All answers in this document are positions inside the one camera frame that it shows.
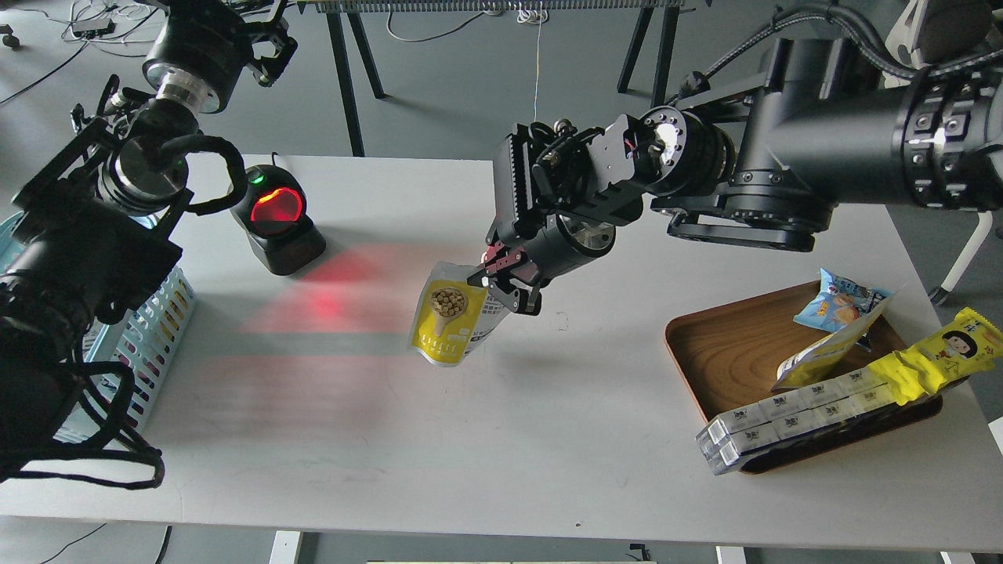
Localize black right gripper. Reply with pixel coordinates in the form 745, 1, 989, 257
467, 115, 651, 316

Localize yellow bean snack pouch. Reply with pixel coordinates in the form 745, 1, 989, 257
408, 262, 509, 367

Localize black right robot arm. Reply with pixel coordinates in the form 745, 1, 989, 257
467, 2, 1001, 315

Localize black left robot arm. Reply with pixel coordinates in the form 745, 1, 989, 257
1, 1, 297, 490

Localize clear boxed snack pack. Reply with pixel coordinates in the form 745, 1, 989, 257
694, 368, 896, 475

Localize blue snack bag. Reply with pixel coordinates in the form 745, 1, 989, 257
792, 268, 895, 333

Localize light blue plastic basket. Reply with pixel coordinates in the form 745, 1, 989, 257
1, 213, 196, 443

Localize yellow cartoon snack bag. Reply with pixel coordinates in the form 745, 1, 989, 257
867, 308, 1002, 406

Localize black barcode scanner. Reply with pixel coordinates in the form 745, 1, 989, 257
230, 164, 326, 276

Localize brown wooden tray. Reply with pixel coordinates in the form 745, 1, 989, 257
664, 281, 943, 474

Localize black table legs behind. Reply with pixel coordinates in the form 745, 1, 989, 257
328, 0, 681, 165

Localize black power adapter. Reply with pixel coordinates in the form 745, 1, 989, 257
71, 17, 116, 40

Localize white hanging cable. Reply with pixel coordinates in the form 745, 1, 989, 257
517, 8, 549, 122

